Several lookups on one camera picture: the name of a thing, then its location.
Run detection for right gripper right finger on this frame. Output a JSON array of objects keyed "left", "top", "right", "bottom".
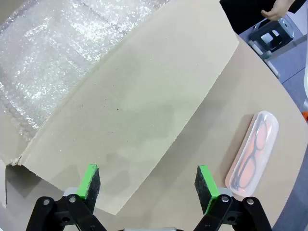
[{"left": 190, "top": 165, "right": 272, "bottom": 231}]

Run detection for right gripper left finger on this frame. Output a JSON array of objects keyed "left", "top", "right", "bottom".
[{"left": 26, "top": 164, "right": 108, "bottom": 231}]

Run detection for pink translucent glasses case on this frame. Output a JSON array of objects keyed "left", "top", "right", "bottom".
[{"left": 225, "top": 110, "right": 279, "bottom": 196}]

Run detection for dark-framed glasses in pink case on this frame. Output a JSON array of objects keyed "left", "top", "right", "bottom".
[{"left": 231, "top": 117, "right": 272, "bottom": 190}]

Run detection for brown cardboard shipping box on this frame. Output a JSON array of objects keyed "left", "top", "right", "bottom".
[{"left": 0, "top": 0, "right": 240, "bottom": 216}]

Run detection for person's bare hand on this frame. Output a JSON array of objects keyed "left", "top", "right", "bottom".
[{"left": 261, "top": 0, "right": 289, "bottom": 22}]

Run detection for clear bubble wrap sheet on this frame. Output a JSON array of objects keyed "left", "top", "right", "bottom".
[{"left": 0, "top": 0, "right": 154, "bottom": 145}]

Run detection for grey plastic stool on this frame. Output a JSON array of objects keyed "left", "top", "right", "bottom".
[{"left": 248, "top": 18, "right": 295, "bottom": 53}]

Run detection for person in black t-shirt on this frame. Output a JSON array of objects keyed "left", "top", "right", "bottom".
[{"left": 219, "top": 0, "right": 308, "bottom": 36}]

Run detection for white metal tube frame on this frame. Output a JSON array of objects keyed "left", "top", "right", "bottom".
[{"left": 249, "top": 40, "right": 281, "bottom": 78}]

